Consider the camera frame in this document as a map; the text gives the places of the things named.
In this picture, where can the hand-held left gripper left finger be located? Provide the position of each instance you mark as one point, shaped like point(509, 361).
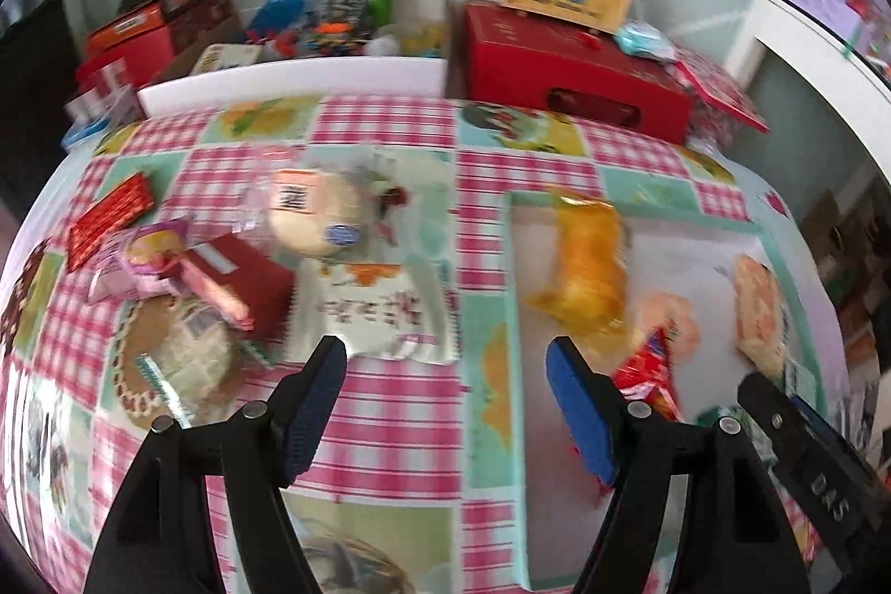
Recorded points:
point(313, 413)

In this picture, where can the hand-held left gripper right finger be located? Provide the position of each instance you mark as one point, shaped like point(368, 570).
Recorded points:
point(578, 413)

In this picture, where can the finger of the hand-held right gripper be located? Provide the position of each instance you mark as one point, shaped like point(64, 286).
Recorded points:
point(769, 416)
point(818, 420)

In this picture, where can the red printed snack packet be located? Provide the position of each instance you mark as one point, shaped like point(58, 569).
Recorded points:
point(647, 378)

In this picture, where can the pale cake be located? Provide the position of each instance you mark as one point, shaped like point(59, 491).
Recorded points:
point(759, 309)

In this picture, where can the white rice cracker packet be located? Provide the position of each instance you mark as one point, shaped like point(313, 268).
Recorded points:
point(376, 309)

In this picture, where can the pale peach snack packet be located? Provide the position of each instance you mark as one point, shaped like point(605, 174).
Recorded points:
point(672, 315)

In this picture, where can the round pie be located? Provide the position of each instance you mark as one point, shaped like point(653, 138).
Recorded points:
point(184, 350)

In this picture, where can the brown red snack packet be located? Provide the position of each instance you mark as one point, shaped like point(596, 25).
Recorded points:
point(243, 281)

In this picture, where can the yellow bread packet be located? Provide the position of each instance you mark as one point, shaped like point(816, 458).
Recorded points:
point(585, 260)

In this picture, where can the teal cardboard tray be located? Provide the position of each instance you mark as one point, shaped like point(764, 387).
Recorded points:
point(689, 260)

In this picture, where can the round bun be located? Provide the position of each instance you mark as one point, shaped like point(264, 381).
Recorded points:
point(317, 211)

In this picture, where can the pink swiss roll packet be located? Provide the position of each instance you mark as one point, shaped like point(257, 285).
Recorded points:
point(143, 260)

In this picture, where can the cardboard boxes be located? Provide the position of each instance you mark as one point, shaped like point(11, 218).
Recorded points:
point(849, 288)

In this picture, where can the pink checkered tablecloth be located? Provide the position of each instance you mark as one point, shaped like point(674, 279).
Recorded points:
point(390, 135)

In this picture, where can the red white patterned box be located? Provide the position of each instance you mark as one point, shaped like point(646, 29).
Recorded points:
point(710, 128)

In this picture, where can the red patterned box lid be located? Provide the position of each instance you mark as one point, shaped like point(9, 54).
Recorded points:
point(720, 89)

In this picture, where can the red gift box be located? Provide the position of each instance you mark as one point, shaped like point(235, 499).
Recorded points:
point(529, 58)

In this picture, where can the small blue object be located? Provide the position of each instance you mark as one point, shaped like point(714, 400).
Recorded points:
point(83, 133)

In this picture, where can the printed cardboard box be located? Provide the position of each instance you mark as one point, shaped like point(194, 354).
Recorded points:
point(226, 58)

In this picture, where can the wet wipes pack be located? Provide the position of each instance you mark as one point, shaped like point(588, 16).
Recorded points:
point(647, 41)

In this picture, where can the clear plastic box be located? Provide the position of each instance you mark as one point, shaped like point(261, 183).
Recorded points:
point(104, 93)

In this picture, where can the colourful toy pile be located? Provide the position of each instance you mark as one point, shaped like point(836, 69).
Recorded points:
point(337, 27)

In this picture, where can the clear plastic container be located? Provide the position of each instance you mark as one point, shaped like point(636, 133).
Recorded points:
point(423, 27)

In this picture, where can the blue liquid bottle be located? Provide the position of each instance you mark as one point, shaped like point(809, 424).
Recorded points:
point(278, 6)

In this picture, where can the orange red box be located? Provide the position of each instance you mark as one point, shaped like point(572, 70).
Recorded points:
point(129, 41)

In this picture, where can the dark brown box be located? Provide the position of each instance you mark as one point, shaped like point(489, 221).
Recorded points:
point(198, 6)

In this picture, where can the white shelf frame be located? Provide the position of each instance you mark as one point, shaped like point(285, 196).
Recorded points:
point(814, 37)

